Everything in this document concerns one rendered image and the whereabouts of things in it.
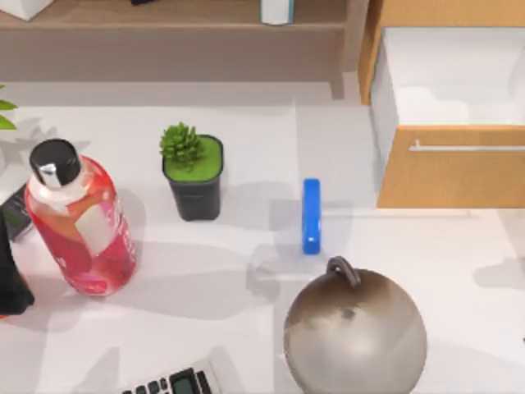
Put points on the green plant in black pot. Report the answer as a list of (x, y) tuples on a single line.
[(196, 180)]

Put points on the wooden open shelf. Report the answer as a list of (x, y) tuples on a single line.
[(172, 41)]

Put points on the wooden cupboard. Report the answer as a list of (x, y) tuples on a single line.
[(371, 49)]

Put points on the red bottle with black cap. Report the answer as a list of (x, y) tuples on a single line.
[(82, 230)]

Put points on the white and blue box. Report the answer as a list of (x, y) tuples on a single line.
[(278, 10)]

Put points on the pale wooden drawer front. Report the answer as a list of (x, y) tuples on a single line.
[(455, 172)]

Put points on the grey calculator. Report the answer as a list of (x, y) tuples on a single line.
[(180, 379)]

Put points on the grey open drawer inside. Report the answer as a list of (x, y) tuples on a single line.
[(451, 78)]

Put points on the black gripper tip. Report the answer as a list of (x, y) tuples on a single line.
[(10, 283)]

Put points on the green leafy plant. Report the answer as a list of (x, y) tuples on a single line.
[(6, 113)]

